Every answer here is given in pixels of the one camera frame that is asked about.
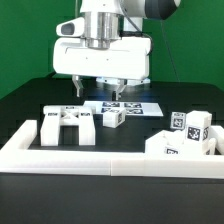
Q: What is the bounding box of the white sheet with tags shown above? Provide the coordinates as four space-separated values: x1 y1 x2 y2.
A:
84 101 163 117

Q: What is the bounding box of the small tagged white cube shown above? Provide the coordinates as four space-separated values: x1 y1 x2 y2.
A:
170 112 186 130

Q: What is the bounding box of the white chair back part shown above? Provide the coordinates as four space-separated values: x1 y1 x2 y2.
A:
40 105 96 146

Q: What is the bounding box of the white U-shaped border frame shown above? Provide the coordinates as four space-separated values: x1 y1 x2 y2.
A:
0 120 224 179

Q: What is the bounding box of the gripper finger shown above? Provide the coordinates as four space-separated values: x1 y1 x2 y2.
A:
113 79 127 100
72 75 83 97

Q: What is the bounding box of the white chair seat part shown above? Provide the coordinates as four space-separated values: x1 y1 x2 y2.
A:
144 129 217 156

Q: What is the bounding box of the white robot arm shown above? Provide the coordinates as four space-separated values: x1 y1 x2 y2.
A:
53 0 181 98

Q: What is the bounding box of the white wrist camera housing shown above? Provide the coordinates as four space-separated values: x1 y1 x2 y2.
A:
56 17 85 37

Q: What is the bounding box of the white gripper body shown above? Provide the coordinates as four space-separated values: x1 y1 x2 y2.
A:
53 37 151 80

